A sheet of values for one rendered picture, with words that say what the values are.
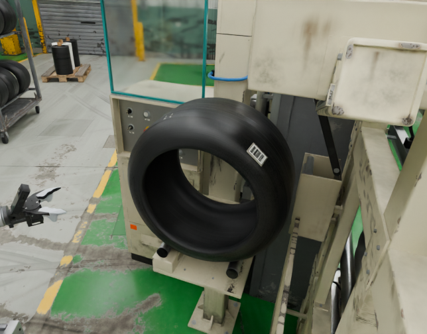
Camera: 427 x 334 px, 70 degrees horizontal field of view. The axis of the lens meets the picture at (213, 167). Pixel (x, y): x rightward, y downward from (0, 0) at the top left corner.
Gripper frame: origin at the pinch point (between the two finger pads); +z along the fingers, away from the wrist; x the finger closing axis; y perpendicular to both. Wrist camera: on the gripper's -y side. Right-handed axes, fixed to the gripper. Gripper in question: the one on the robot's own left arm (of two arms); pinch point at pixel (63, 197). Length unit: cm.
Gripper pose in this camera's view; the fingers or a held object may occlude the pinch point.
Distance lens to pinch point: 132.3
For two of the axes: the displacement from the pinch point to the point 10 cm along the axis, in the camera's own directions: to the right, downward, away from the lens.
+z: 8.7, -2.0, 4.5
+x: 4.8, 5.6, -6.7
